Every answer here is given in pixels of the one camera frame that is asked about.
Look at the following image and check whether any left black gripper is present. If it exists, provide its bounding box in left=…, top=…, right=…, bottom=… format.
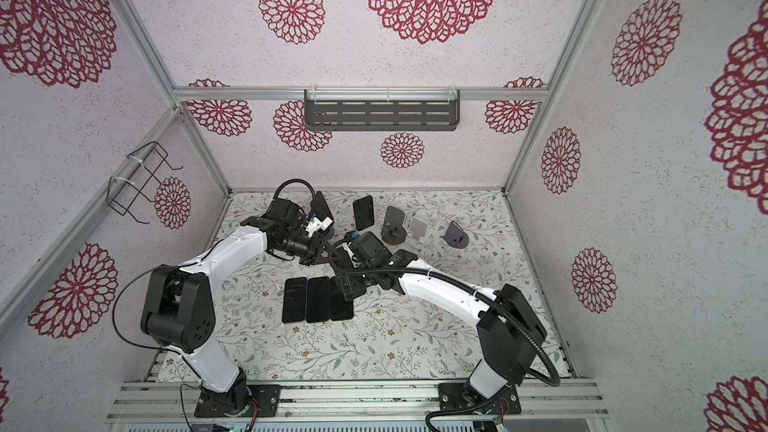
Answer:
left=275, top=231, right=344, bottom=266

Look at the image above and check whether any black phone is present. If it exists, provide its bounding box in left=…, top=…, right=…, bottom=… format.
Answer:
left=305, top=277, right=333, bottom=323
left=281, top=277, right=308, bottom=324
left=329, top=286, right=354, bottom=321
left=310, top=191, right=334, bottom=226
left=352, top=195, right=375, bottom=231

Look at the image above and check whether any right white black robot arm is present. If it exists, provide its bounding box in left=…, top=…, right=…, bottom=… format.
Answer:
left=326, top=232, right=561, bottom=421

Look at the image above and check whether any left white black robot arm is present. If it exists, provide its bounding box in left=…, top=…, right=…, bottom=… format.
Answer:
left=140, top=192, right=334, bottom=417

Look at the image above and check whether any wooden round stand grey plate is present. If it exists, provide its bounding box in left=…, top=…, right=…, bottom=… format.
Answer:
left=381, top=206, right=407, bottom=246

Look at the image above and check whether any white stand silver plate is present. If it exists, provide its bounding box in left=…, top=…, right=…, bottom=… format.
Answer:
left=407, top=216, right=430, bottom=244

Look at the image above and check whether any dark purple folding stand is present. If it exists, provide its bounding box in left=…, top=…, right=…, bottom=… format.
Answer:
left=442, top=221, right=469, bottom=249

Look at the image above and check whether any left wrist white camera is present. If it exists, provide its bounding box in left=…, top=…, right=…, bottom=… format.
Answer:
left=305, top=215, right=334, bottom=238

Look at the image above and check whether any grey metal wall shelf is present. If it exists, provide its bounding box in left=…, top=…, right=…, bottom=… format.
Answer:
left=304, top=89, right=461, bottom=132

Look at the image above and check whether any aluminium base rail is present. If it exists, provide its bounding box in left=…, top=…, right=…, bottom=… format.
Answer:
left=101, top=379, right=612, bottom=431

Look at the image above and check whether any black wire wall basket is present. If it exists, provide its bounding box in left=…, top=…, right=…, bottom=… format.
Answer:
left=105, top=141, right=183, bottom=225

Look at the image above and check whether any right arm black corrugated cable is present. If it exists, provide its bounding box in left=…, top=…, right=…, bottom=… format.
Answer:
left=326, top=236, right=562, bottom=432

